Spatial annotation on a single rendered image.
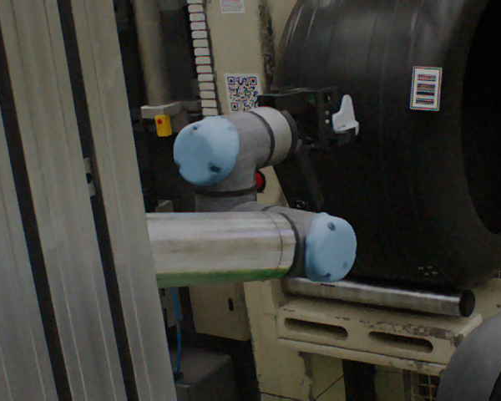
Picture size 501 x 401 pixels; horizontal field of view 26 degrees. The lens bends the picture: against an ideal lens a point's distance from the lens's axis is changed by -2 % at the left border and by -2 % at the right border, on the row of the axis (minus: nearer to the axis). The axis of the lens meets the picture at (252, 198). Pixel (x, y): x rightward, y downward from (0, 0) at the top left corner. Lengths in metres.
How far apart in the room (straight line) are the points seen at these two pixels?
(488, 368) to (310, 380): 1.51
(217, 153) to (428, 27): 0.45
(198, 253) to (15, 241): 0.59
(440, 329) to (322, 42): 0.50
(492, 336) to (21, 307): 0.24
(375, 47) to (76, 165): 1.08
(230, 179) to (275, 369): 0.87
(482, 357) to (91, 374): 0.20
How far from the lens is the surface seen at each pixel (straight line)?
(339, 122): 1.48
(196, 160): 1.26
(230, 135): 1.26
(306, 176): 1.42
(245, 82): 1.91
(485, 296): 2.02
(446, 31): 1.57
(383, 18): 1.58
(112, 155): 0.53
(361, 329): 1.82
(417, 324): 1.78
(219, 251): 1.09
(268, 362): 2.10
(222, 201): 1.28
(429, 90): 1.53
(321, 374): 2.10
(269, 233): 1.15
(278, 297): 1.89
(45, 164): 0.50
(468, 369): 0.58
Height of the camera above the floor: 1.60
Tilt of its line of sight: 17 degrees down
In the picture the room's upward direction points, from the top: 7 degrees counter-clockwise
